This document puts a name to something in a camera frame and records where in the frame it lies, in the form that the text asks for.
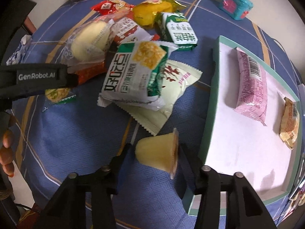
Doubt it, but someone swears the teal toy house box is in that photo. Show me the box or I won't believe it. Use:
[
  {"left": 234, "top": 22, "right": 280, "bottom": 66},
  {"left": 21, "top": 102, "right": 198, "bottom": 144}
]
[{"left": 218, "top": 0, "right": 254, "bottom": 21}]

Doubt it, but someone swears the red white milk packet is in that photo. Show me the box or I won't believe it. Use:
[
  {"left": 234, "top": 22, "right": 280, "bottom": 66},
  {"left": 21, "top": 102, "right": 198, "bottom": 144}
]
[{"left": 109, "top": 17, "right": 160, "bottom": 45}]

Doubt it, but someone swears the beige wafer packet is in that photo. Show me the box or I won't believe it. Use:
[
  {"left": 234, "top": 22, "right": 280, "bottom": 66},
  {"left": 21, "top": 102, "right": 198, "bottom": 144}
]
[{"left": 279, "top": 97, "right": 300, "bottom": 149}]

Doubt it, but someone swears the teal rimmed white tray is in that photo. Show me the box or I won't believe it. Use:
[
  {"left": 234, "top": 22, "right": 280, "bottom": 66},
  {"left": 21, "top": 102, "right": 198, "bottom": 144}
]
[{"left": 182, "top": 35, "right": 302, "bottom": 217}]

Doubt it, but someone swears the pink barcode snack packet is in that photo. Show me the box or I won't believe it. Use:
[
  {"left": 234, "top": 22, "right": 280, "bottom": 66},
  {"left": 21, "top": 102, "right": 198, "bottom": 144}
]
[{"left": 235, "top": 48, "right": 268, "bottom": 126}]

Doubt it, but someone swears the yellow bread packet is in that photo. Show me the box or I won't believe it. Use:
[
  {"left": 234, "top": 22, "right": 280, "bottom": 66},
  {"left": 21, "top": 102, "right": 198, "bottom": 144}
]
[{"left": 132, "top": 0, "right": 186, "bottom": 29}]

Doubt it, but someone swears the blue white tissue pack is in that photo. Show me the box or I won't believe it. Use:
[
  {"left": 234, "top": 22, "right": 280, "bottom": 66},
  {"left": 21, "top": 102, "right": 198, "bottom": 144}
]
[{"left": 6, "top": 35, "right": 32, "bottom": 66}]

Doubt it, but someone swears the green cracker packet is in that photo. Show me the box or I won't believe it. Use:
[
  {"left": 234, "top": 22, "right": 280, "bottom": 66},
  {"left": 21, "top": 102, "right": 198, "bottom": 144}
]
[{"left": 97, "top": 41, "right": 178, "bottom": 111}]

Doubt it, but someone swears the green white biscuit packet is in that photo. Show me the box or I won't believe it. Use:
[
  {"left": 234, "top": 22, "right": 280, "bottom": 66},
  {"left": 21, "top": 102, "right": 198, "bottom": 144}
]
[{"left": 155, "top": 12, "right": 198, "bottom": 51}]

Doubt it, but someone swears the person's left hand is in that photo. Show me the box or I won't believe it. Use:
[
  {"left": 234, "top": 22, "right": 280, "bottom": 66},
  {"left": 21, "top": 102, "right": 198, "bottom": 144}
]
[{"left": 0, "top": 129, "right": 14, "bottom": 177}]

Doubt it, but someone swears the red cartoon snack packet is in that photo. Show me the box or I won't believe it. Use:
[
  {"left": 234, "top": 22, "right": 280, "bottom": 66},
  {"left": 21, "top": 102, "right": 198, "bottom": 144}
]
[{"left": 91, "top": 0, "right": 133, "bottom": 15}]

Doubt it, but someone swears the clear white cake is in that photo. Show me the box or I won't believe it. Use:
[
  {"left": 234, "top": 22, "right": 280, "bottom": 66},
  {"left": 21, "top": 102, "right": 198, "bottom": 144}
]
[{"left": 60, "top": 17, "right": 116, "bottom": 73}]

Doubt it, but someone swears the blue plaid tablecloth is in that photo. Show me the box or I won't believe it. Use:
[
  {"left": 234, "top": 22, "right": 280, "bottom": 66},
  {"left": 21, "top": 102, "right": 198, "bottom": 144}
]
[{"left": 13, "top": 0, "right": 301, "bottom": 228}]

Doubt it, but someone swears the small green cookie packet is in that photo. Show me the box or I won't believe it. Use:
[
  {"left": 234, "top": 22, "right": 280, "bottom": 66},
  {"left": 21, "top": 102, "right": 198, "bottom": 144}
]
[{"left": 43, "top": 88, "right": 76, "bottom": 111}]

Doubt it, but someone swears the red patterned snack packet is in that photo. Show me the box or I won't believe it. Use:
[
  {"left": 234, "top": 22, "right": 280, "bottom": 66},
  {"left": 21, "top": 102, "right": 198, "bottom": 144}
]
[{"left": 75, "top": 61, "right": 107, "bottom": 85}]

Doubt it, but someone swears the cream persimmon snack packet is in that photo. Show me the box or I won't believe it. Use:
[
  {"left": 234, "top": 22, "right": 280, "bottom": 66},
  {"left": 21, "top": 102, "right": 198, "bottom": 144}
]
[{"left": 117, "top": 60, "right": 202, "bottom": 136}]

